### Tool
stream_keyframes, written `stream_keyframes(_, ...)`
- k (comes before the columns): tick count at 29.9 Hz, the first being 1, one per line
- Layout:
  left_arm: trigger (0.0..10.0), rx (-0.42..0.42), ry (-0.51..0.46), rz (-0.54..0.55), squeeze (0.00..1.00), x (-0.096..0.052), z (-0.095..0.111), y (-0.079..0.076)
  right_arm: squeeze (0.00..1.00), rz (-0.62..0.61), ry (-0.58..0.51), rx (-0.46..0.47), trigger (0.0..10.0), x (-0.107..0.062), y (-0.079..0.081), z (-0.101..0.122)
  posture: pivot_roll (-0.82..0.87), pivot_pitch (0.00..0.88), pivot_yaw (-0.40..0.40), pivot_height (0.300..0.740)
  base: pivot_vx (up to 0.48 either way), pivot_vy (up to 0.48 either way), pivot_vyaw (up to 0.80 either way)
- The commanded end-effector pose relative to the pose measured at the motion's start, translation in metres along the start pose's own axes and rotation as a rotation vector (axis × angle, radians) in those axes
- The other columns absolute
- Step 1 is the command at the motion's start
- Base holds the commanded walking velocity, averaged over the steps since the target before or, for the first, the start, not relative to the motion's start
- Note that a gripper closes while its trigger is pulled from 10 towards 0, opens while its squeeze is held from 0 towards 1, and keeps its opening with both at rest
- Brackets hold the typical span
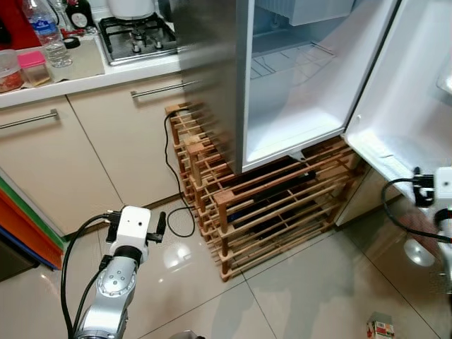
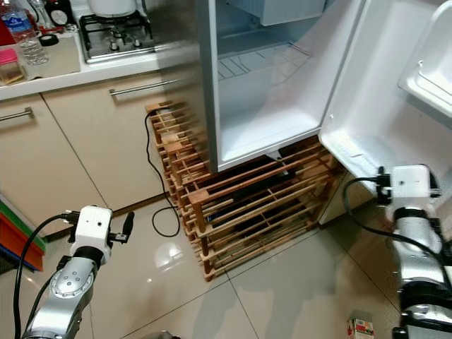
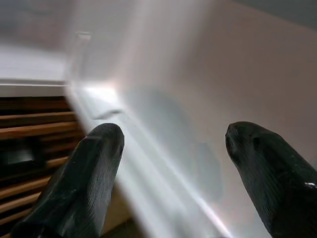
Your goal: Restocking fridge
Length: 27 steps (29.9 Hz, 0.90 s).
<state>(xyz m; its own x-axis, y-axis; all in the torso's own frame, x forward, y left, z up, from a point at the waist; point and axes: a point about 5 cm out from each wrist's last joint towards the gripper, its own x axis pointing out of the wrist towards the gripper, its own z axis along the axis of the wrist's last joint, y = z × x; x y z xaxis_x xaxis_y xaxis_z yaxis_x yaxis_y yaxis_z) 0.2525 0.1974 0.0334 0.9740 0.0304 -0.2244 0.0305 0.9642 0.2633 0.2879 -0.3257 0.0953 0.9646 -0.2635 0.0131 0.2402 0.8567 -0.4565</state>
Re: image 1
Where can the robot left leg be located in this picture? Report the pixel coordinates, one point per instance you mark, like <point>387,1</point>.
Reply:
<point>185,335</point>

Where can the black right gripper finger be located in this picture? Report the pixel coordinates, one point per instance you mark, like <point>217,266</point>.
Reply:
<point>418,178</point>

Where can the pink lid food container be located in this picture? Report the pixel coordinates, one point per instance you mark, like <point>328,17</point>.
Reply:
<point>32,60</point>

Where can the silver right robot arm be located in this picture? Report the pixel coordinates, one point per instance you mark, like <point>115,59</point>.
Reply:
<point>446,233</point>

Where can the green board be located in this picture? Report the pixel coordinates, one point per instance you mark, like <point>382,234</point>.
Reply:
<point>28,210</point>

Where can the silver mini fridge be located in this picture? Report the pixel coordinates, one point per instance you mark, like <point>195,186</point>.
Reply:
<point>212,70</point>

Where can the blue board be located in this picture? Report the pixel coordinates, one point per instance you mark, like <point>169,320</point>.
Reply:
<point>21,248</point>

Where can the white pot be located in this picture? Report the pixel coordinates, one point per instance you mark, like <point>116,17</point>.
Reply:
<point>131,7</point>

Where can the clear plastic water bottle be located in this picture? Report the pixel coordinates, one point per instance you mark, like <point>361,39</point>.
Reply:
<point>48,35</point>

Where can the wooden slatted rack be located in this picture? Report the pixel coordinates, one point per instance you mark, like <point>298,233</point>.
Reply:
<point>224,198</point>

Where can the dark bottle round label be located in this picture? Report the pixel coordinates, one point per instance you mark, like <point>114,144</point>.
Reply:
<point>81,15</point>

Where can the steel gas hob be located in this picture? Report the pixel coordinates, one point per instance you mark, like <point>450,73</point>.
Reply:
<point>138,42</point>

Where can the beige counter mat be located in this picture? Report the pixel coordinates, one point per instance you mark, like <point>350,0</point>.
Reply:
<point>85,60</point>

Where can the black tray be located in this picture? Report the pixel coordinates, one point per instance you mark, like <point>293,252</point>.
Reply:
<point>282,185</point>

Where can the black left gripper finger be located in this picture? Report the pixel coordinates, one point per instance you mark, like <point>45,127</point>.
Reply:
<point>162,224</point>

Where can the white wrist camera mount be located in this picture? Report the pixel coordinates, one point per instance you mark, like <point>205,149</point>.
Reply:
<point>131,226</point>
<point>443,187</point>

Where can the orange board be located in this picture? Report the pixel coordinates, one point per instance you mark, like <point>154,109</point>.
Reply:
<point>25,226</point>

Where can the white fridge door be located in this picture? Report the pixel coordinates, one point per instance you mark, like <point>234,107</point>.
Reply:
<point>409,92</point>

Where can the small red white carton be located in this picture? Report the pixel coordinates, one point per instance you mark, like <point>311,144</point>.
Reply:
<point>380,330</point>

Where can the clear freezer compartment flap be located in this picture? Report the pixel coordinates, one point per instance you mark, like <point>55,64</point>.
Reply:
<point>311,10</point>

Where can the beige kitchen cabinet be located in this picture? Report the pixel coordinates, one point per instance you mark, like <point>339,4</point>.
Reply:
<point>106,155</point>

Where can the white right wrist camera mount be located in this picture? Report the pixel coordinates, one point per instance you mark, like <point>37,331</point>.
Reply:
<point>443,187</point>

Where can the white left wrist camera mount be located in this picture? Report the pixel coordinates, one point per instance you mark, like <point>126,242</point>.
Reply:
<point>131,226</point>

